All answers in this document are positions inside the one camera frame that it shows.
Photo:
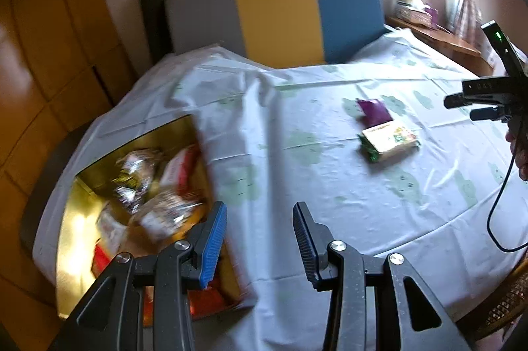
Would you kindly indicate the grey yellow blue headboard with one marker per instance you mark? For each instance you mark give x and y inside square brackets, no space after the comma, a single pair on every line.
[277,33]

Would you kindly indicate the wicker chair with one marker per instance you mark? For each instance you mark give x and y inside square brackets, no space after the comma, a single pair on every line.
[501,307]

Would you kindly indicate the tissue box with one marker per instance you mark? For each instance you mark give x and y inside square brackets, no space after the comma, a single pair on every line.
[413,12]

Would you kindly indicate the purple box on side table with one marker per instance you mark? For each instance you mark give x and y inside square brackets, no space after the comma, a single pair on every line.
[434,15]

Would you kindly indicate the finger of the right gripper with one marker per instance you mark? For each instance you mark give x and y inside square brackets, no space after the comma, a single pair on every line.
[457,101]
[488,113]

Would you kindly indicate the green cracker packet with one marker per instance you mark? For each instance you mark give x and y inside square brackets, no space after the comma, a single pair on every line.
[386,140]

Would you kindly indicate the orange seed packet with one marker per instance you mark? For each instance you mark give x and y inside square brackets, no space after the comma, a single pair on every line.
[168,215]

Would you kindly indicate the black brown foil snack bag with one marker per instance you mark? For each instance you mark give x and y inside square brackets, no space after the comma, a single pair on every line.
[137,171]

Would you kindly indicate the large red snack packet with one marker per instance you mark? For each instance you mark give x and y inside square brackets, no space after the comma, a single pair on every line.
[100,260]

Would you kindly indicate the clear orange pastry packet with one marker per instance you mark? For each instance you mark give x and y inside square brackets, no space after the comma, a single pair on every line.
[110,229]

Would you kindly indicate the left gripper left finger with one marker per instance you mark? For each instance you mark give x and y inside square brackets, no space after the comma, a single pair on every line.
[110,314]

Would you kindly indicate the white red snack packet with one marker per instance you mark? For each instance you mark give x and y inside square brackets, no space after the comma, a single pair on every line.
[179,170]

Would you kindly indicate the right hand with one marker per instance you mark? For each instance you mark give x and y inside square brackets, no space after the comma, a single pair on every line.
[519,150]

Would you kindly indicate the wooden side table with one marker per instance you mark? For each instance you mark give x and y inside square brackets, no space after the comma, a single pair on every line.
[453,47]

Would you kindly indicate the cloud print tablecloth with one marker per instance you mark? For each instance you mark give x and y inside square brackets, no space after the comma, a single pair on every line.
[272,138]

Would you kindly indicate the purple snack packet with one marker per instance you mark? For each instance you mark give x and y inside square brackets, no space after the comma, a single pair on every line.
[373,112]

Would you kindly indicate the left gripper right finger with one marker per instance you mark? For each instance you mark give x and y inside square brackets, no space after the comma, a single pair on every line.
[408,314]

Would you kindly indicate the black rolled mat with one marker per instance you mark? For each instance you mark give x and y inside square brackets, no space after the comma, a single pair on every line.
[157,31]

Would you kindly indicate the gold tin box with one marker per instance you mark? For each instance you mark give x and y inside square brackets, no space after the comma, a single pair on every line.
[92,187]

